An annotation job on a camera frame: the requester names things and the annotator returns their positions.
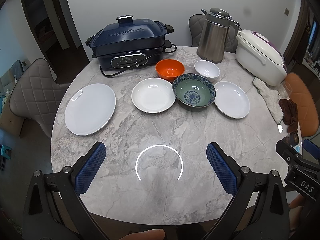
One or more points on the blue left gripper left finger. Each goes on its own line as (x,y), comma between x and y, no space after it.
(87,167)

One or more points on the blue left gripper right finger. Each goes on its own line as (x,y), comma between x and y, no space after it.
(221,164)

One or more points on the large white plate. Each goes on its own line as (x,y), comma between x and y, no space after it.
(90,109)

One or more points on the small white plate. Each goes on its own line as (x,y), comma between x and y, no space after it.
(231,100)

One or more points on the green blue patterned bowl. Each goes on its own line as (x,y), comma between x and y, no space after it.
(194,90)

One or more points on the deep white plate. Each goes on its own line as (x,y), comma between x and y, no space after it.
(153,95)

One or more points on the small white bowl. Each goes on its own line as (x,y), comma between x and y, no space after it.
(207,69)

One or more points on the orange plastic bowl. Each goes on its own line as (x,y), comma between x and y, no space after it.
(169,69)

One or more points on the brown cloth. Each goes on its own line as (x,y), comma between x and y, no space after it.
(290,114)

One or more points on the orange chair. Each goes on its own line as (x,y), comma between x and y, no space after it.
(307,113)

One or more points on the white dish cloth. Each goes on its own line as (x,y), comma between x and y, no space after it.
(270,97)

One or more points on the grey quilted chair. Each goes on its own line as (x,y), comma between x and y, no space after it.
(36,96)

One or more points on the white rice cooker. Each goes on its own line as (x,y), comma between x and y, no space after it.
(258,55)

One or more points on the stainless steel kettle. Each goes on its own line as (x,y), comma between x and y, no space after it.
(217,23)

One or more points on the navy electric multicooker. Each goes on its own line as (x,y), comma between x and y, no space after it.
(130,43)

